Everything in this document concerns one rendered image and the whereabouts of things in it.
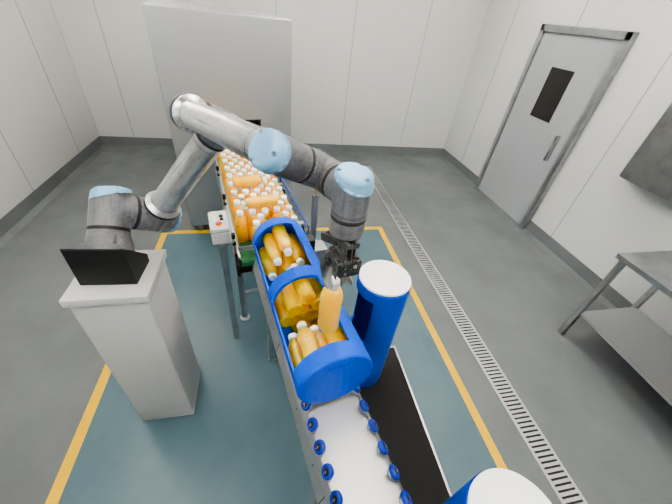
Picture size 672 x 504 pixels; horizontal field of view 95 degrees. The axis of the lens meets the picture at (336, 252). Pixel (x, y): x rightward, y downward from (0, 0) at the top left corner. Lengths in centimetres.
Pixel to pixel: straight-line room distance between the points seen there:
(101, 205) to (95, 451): 149
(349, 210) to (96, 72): 563
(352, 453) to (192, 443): 128
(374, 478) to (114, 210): 140
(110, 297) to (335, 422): 103
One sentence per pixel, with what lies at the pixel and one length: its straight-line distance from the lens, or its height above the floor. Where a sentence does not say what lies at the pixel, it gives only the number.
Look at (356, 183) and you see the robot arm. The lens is 68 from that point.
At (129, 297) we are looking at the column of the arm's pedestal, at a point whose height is 110.
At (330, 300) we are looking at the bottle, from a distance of 95.
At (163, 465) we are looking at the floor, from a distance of 233.
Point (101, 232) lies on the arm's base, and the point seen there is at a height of 132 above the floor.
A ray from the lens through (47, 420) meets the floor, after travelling 274.
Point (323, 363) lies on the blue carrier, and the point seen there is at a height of 122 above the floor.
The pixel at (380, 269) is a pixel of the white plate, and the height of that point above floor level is 104.
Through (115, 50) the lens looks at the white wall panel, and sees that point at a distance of 597.
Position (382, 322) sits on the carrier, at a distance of 170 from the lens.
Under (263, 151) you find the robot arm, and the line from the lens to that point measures 69.
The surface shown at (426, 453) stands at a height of 15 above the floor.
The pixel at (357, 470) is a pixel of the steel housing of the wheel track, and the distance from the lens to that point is 125.
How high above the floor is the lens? 211
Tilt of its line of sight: 38 degrees down
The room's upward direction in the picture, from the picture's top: 7 degrees clockwise
